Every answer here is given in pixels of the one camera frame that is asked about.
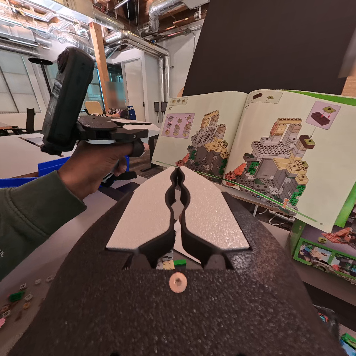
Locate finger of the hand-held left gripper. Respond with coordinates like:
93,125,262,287
122,124,162,137

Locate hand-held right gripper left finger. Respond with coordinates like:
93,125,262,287
106,166,178,269

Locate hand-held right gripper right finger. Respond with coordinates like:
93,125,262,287
179,166,250,269

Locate person's left forearm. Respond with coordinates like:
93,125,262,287
0,171,87,281

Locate grey desk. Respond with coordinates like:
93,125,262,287
0,167,356,356

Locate person's left hand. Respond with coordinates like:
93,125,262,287
58,140,151,201

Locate wooden chair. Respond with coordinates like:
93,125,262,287
83,101,107,116

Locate black office chair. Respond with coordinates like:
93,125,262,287
26,108,37,134

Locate wooden pillar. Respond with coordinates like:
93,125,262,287
89,22,109,112

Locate toy brick model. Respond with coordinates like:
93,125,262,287
157,249,187,270

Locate white power strip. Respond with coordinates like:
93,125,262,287
268,209,295,226

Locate open brick instruction booklet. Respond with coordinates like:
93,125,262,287
151,90,356,233

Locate green toy brick set box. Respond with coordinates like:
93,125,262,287
281,89,356,282

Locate large black panel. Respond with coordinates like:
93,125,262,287
182,0,356,96

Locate scatter of small brick pieces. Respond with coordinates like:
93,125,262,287
0,274,55,330

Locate colourful brick pile right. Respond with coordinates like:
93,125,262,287
317,306,356,356

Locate silver ventilation duct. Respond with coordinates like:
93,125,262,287
103,0,171,105
0,0,126,56

